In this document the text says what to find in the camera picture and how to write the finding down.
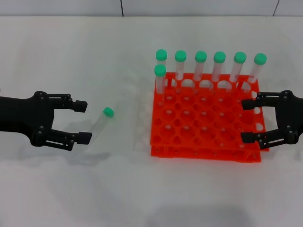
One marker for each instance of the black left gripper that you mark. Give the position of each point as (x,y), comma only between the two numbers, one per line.
(21,116)

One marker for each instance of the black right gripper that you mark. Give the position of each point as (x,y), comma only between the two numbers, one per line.
(291,116)

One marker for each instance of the orange test tube rack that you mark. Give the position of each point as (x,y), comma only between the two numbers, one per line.
(203,132)

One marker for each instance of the clear green-capped test tube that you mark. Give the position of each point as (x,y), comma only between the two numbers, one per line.
(161,55)
(240,57)
(219,57)
(260,58)
(180,55)
(160,70)
(201,56)
(108,111)

